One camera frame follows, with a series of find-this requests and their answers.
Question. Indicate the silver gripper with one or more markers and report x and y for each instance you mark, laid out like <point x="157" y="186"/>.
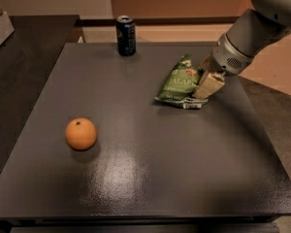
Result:
<point x="227" y="58"/>

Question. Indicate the green jalapeno chip bag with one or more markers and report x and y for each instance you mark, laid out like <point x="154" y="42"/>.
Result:
<point x="178" y="88"/>

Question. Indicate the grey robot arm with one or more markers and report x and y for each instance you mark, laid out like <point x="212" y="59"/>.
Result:
<point x="267" y="22"/>

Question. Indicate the dark soda can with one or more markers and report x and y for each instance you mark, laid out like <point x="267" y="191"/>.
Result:
<point x="126" y="35"/>

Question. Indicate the orange fruit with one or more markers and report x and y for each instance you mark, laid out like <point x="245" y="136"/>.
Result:
<point x="81" y="134"/>

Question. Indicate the grey box on side table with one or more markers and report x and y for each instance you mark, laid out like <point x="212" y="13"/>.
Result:
<point x="6" y="28"/>

